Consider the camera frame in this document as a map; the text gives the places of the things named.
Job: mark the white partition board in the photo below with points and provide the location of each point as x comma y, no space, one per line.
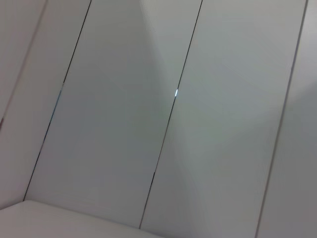
37,86
111,111
223,124

